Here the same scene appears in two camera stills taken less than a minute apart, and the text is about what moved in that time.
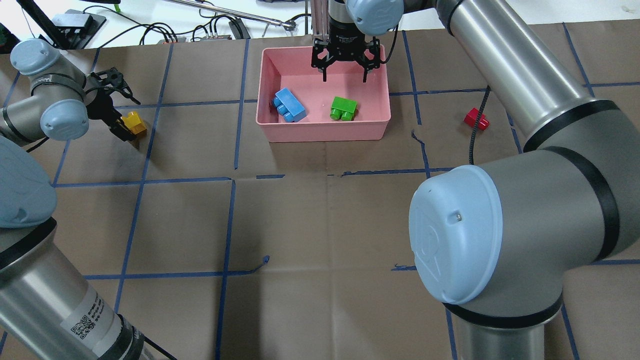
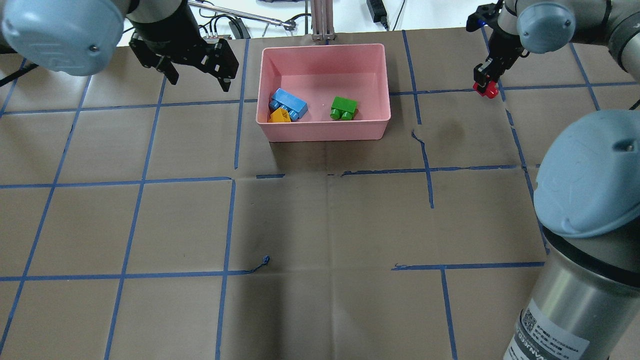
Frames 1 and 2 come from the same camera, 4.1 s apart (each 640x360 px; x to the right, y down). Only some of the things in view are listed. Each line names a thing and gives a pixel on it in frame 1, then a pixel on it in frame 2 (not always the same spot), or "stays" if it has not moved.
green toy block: (343, 109) stays
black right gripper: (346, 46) to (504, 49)
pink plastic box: (290, 68) stays
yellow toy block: (133, 123) to (279, 115)
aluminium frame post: (319, 23) stays
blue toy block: (288, 105) stays
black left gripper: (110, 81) to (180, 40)
